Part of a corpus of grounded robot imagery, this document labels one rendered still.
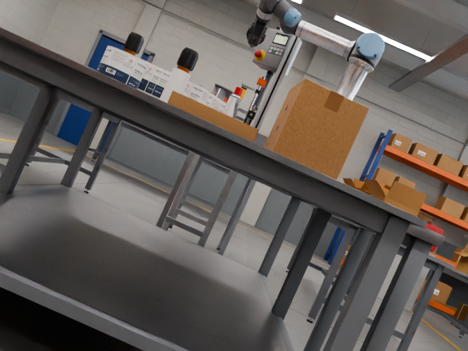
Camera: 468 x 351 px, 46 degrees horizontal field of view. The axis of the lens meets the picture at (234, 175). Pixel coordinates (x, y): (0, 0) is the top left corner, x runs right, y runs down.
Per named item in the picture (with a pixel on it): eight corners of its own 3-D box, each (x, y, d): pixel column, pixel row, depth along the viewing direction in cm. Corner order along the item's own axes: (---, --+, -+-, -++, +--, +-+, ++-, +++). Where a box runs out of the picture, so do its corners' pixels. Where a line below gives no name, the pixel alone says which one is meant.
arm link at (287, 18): (302, 20, 246) (285, 5, 248) (301, 11, 235) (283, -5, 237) (290, 33, 246) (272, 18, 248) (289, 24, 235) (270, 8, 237)
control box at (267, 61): (260, 68, 285) (275, 35, 285) (287, 76, 276) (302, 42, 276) (251, 60, 277) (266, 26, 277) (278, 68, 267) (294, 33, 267)
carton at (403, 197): (342, 216, 424) (363, 172, 424) (401, 242, 428) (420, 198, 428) (359, 222, 382) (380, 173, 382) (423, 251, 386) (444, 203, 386)
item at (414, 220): (97, 98, 356) (98, 95, 356) (307, 193, 359) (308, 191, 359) (-85, -4, 146) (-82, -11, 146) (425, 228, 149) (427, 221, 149)
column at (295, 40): (238, 154, 272) (294, 30, 272) (246, 157, 272) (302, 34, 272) (239, 153, 268) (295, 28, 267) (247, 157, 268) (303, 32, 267)
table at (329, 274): (281, 268, 600) (310, 203, 600) (348, 299, 598) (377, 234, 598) (301, 320, 380) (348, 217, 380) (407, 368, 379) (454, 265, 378)
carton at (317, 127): (261, 152, 213) (290, 88, 213) (316, 177, 215) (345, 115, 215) (272, 152, 183) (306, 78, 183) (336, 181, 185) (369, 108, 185)
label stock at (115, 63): (121, 85, 241) (134, 55, 241) (86, 70, 247) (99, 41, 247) (142, 97, 259) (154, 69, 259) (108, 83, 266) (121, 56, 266)
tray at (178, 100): (176, 114, 180) (181, 103, 180) (248, 147, 181) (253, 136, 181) (166, 103, 150) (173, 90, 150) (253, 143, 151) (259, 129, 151)
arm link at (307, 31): (383, 54, 250) (287, 13, 259) (386, 47, 239) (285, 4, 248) (372, 77, 250) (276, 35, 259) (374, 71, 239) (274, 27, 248)
